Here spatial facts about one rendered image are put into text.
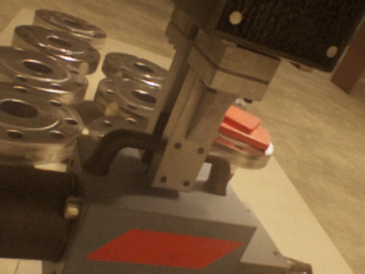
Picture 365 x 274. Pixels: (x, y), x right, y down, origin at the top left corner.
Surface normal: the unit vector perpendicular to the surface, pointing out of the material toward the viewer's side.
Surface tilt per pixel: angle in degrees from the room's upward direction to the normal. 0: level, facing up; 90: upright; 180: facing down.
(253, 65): 90
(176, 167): 90
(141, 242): 90
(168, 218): 90
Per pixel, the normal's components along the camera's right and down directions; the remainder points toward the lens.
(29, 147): 0.45, 0.50
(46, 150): 0.65, 0.51
